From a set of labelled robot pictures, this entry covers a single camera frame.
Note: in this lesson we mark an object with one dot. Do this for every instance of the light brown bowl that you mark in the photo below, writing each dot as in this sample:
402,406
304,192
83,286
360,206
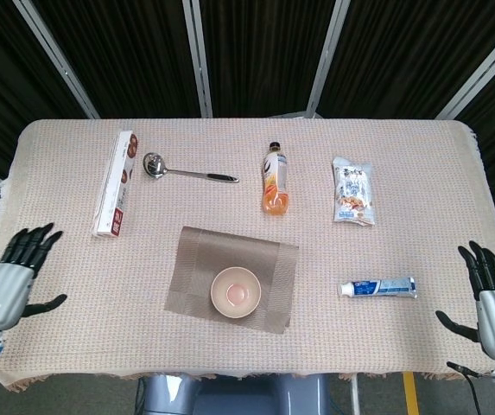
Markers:
235,294

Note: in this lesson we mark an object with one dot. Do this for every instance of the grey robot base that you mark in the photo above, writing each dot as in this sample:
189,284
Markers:
230,397

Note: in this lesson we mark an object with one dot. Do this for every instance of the orange drink bottle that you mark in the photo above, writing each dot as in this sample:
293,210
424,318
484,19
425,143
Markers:
275,190

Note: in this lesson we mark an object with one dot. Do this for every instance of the white snack bag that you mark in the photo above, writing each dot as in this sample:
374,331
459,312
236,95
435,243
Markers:
354,190

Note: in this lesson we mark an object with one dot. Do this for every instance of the beige woven tablecloth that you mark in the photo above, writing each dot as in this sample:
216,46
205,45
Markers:
359,346

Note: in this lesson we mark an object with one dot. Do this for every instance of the white table leg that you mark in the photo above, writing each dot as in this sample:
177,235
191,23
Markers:
354,395

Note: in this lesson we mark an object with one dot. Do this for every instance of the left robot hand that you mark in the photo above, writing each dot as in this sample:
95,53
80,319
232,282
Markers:
5,289

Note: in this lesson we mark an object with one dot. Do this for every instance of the white blue toothpaste tube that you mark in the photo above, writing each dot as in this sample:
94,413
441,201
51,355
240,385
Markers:
381,287

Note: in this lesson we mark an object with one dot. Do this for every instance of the long white wrap box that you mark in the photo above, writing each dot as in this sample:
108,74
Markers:
115,190

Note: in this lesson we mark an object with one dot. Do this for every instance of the brown woven placemat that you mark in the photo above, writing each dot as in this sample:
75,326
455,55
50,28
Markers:
195,259

